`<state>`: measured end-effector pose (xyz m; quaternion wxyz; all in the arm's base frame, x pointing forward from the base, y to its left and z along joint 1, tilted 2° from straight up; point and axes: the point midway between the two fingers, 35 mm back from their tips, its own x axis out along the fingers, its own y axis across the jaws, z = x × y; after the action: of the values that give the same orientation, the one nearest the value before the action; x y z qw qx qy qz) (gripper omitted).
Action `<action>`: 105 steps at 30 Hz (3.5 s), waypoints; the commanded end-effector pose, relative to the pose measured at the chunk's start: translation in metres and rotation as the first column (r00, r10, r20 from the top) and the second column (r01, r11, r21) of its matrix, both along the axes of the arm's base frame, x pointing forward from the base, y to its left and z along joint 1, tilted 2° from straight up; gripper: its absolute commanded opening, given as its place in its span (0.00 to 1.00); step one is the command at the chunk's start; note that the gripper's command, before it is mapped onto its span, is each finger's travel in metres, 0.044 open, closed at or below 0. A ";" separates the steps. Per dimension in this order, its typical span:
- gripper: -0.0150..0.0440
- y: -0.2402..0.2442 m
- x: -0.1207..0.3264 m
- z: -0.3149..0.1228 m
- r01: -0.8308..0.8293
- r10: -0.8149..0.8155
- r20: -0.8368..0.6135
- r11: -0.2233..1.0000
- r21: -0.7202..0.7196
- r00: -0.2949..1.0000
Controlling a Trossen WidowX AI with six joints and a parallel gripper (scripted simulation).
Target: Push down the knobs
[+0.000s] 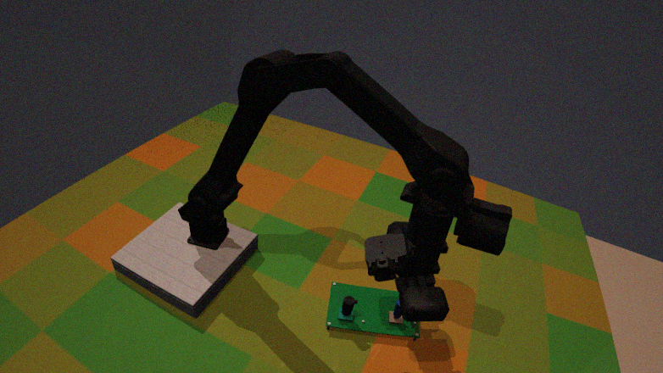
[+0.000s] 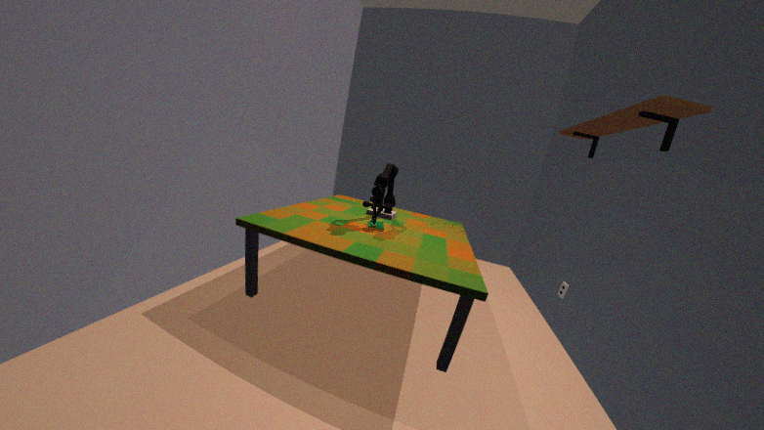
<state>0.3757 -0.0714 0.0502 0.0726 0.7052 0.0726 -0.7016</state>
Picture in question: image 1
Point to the green circuit board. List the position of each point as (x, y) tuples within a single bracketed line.
[(368, 309)]

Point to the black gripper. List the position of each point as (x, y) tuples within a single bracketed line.
[(419, 299)]

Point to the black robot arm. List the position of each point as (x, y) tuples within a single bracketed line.
[(441, 191)]

